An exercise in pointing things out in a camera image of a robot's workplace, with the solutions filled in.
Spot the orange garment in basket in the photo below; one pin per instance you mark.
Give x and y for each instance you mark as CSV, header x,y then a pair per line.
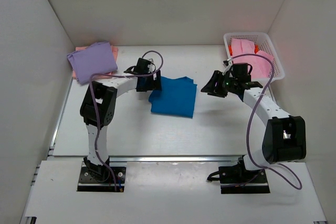
x,y
231,52

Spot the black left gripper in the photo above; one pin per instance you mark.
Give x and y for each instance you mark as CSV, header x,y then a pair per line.
x,y
149,84

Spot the pink t-shirt in basket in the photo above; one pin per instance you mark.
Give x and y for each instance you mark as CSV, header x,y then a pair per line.
x,y
261,67

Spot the white plastic basket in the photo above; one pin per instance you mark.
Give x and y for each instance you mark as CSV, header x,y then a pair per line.
x,y
264,43

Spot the blue t-shirt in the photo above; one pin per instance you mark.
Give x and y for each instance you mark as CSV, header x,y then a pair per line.
x,y
177,97

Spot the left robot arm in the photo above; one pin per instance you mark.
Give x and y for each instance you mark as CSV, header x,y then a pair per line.
x,y
99,104

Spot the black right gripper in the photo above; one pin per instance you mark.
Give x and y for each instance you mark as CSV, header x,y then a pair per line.
x,y
219,84

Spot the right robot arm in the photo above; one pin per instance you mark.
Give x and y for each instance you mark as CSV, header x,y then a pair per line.
x,y
285,135

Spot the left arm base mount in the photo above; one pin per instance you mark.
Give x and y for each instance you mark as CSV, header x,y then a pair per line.
x,y
99,178

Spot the folded purple t-shirt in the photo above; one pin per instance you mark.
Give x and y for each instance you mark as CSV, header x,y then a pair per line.
x,y
96,58

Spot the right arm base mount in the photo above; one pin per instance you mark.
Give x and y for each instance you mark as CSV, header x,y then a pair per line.
x,y
237,179

